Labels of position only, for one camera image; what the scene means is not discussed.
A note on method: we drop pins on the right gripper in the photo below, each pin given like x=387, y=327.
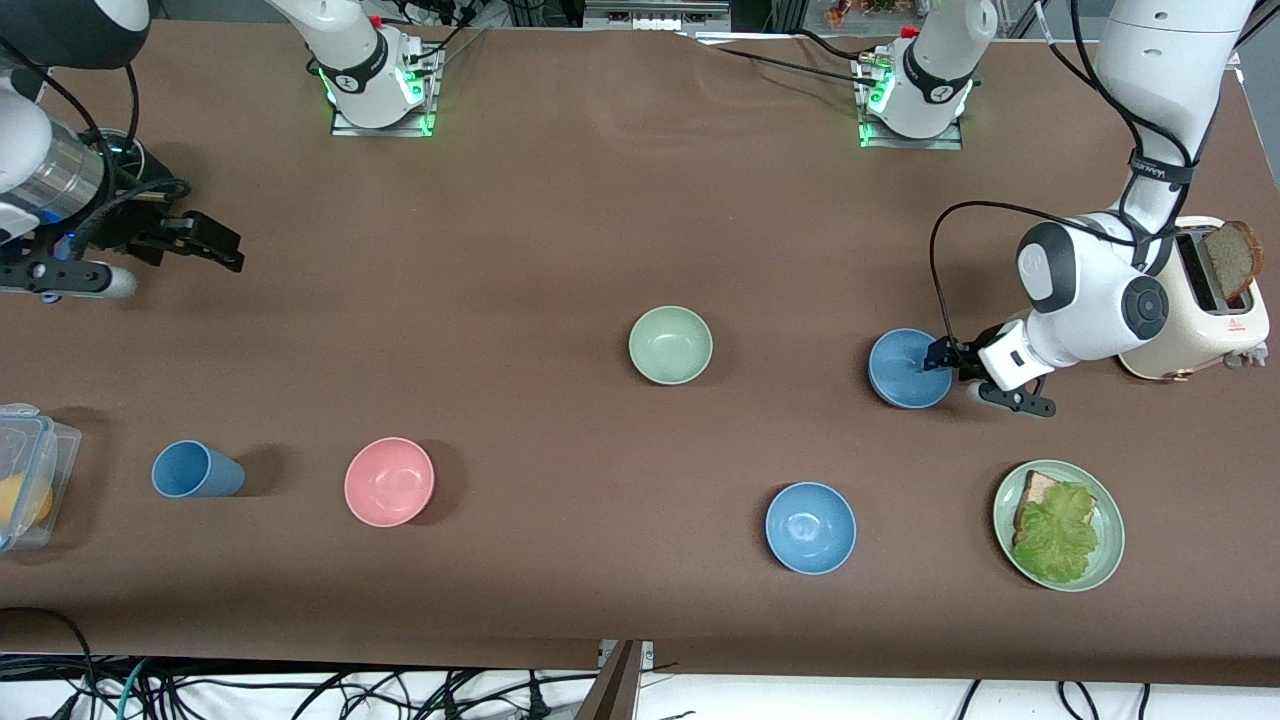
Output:
x=140, y=225

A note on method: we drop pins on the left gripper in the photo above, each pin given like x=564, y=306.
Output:
x=966, y=357

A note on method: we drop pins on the blue bowl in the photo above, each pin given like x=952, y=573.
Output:
x=900, y=375
x=810, y=527

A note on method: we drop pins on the light green bowl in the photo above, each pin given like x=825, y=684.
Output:
x=671, y=345

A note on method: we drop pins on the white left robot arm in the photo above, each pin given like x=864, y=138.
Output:
x=1160, y=60

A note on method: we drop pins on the pink bowl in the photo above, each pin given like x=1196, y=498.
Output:
x=389, y=481

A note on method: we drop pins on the glass lid with blue knob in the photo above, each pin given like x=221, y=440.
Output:
x=120, y=150

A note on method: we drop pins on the toasted bread slice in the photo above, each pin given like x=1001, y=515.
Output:
x=1040, y=488

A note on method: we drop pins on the green lettuce leaf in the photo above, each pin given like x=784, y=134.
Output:
x=1055, y=535

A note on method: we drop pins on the blue plastic cup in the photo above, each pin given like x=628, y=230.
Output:
x=197, y=469

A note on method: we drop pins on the light green plate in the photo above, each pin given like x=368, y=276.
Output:
x=1112, y=530

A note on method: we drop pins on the clear plastic food container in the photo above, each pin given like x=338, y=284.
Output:
x=60, y=450

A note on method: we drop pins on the cream white toaster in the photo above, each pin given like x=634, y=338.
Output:
x=1210, y=330

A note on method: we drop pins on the brown bread slice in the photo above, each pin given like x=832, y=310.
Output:
x=1232, y=260

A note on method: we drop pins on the yellow fruit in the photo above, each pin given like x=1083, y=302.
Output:
x=20, y=500

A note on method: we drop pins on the white power strip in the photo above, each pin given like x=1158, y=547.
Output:
x=440, y=12

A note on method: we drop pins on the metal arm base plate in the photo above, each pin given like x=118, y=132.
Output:
x=350, y=128
x=910, y=143

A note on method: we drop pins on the grey metal post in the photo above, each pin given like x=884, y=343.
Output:
x=615, y=690

